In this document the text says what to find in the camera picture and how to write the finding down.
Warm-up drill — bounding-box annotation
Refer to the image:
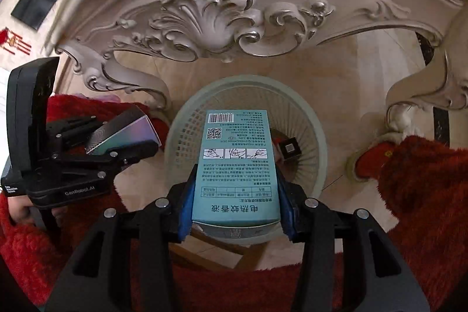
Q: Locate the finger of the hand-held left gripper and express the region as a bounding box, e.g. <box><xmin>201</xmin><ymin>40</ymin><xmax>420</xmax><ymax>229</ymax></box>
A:
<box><xmin>46</xmin><ymin>116</ymin><xmax>111</xmax><ymax>154</ymax></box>
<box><xmin>53</xmin><ymin>140</ymin><xmax>161</xmax><ymax>175</ymax></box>

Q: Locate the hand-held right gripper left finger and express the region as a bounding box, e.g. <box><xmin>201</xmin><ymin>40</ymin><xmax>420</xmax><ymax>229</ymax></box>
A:
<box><xmin>44</xmin><ymin>164</ymin><xmax>200</xmax><ymax>312</ymax></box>

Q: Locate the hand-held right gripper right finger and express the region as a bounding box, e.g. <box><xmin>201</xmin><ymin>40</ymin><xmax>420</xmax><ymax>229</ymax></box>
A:
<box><xmin>275</xmin><ymin>168</ymin><xmax>431</xmax><ymax>312</ymax></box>

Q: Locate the iridescent silver box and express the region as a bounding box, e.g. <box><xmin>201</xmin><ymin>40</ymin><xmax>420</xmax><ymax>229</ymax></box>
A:
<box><xmin>85</xmin><ymin>104</ymin><xmax>162</xmax><ymax>156</ymax></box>

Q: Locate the teal printed carton box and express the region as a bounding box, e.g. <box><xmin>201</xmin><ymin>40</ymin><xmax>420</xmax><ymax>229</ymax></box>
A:
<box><xmin>191</xmin><ymin>110</ymin><xmax>284</xmax><ymax>237</ymax></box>

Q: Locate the pale green plastic wastebasket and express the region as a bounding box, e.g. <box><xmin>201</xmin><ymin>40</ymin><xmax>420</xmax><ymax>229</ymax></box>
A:
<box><xmin>165</xmin><ymin>75</ymin><xmax>327</xmax><ymax>236</ymax></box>

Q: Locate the person's left hand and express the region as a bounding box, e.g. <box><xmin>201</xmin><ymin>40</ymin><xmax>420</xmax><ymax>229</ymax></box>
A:
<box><xmin>6</xmin><ymin>196</ymin><xmax>69</xmax><ymax>227</ymax></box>

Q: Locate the small black box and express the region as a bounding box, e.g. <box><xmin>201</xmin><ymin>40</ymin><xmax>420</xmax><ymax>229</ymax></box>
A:
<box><xmin>277</xmin><ymin>138</ymin><xmax>302</xmax><ymax>163</ymax></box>

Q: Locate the red fleece robe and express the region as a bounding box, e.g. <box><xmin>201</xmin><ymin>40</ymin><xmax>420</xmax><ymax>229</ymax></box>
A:
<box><xmin>121</xmin><ymin>254</ymin><xmax>346</xmax><ymax>312</ymax></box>

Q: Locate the red slipper with white trim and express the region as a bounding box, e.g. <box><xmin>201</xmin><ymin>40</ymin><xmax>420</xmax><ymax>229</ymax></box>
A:
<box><xmin>345</xmin><ymin>135</ymin><xmax>406</xmax><ymax>183</ymax></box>

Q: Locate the person's right leg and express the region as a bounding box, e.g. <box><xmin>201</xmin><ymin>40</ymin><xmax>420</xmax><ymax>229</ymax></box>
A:
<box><xmin>376</xmin><ymin>135</ymin><xmax>468</xmax><ymax>263</ymax></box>

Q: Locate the red knot wall decoration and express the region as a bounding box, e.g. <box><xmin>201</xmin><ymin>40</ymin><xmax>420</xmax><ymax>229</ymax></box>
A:
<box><xmin>0</xmin><ymin>27</ymin><xmax>33</xmax><ymax>58</ymax></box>

